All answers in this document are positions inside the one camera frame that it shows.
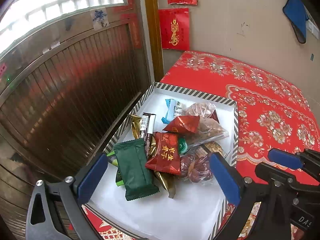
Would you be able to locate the clear bag of cookies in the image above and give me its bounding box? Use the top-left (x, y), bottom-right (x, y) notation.
top-left (182, 102), bottom-right (229, 158)

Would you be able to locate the green lidded jelly cup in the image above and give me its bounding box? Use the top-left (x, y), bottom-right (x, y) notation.
top-left (178, 137), bottom-right (189, 155)

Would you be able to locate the green black snack packet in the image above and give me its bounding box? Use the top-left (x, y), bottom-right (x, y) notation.
top-left (107, 151), bottom-right (126, 187)

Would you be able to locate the red foil snack packet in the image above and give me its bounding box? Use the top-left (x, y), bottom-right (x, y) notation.
top-left (145, 132), bottom-right (181, 175)

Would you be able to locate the dark green snack packet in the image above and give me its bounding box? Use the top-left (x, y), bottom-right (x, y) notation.
top-left (113, 139), bottom-right (159, 201)

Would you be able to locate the small red pyramid candy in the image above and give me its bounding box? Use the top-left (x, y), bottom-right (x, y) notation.
top-left (163, 115), bottom-right (200, 134)

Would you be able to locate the dark brown chocolate bar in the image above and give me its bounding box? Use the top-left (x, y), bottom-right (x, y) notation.
top-left (140, 112), bottom-right (156, 157)

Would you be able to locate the gold foil snack bar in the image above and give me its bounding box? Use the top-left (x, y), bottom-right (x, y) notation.
top-left (128, 114), bottom-right (176, 199)

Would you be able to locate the red floral tablecloth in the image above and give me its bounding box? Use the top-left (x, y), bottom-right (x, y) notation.
top-left (82, 51), bottom-right (319, 239)

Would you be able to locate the small red sachet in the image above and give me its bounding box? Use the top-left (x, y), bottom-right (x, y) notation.
top-left (210, 109), bottom-right (220, 123)

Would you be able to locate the striped white tray box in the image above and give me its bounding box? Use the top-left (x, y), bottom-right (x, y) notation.
top-left (86, 82), bottom-right (239, 239)

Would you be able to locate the light blue snack packet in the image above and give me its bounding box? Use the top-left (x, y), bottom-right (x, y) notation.
top-left (161, 99), bottom-right (185, 124)

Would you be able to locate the metal roller shutter door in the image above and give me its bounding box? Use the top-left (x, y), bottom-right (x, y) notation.
top-left (1, 18), bottom-right (150, 239)

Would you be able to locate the blue flower sticker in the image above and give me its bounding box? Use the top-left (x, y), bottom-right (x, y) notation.
top-left (90, 8), bottom-right (110, 30)

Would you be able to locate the white wall socket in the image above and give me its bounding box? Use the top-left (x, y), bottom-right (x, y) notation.
top-left (307, 20), bottom-right (319, 39)

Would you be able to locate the blue cloth on wall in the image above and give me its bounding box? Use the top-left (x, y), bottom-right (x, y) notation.
top-left (283, 0), bottom-right (309, 44)

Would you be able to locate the red wall poster gold print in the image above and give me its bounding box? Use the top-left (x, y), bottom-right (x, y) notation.
top-left (158, 8), bottom-right (190, 51)

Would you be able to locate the brown wooden door frame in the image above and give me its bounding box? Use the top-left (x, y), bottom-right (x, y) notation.
top-left (145, 0), bottom-right (164, 82)

